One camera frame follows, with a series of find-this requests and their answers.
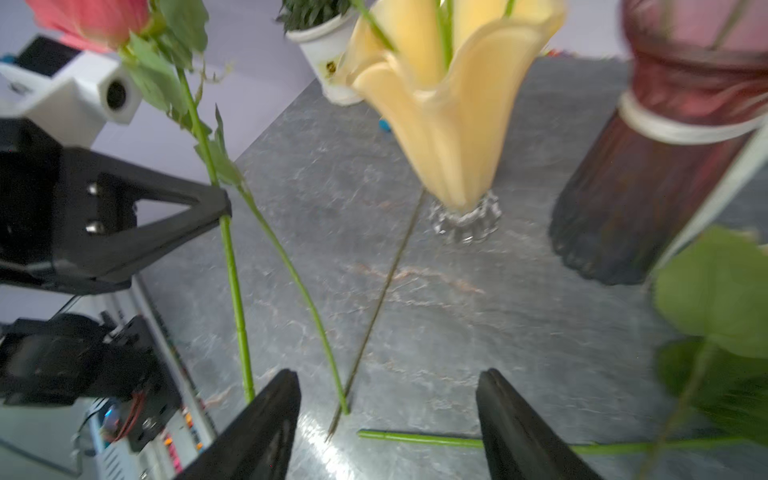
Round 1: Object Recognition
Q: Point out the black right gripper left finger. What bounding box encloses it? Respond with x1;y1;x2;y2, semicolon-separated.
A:
177;369;301;480

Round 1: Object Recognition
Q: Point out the yellow ruffled glass vase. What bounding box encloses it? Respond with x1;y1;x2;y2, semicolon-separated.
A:
335;0;567;243

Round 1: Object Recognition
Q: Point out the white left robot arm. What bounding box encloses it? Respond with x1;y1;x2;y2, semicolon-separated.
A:
1;118;231;451

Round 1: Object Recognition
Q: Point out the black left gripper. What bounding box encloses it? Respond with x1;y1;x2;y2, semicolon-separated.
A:
1;118;231;294

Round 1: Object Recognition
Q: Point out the cream sunflower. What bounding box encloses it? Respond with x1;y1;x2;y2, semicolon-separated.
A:
637;226;767;479

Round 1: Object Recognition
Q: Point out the blue yellow toy rake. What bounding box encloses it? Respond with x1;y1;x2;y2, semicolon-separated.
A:
378;118;392;133

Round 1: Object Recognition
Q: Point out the pink rose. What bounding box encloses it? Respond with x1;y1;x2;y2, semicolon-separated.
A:
28;1;350;414
356;428;751;457

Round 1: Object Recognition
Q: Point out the dark red glass vase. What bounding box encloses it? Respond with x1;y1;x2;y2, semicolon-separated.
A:
548;1;767;285

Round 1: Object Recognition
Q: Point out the potted green plant white pot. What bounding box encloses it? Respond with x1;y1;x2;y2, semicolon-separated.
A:
277;0;362;106

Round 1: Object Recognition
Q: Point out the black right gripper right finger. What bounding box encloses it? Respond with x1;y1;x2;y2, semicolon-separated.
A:
476;369;600;480

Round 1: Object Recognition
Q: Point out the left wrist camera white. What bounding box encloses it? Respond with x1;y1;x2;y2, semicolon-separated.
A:
1;35;143;148

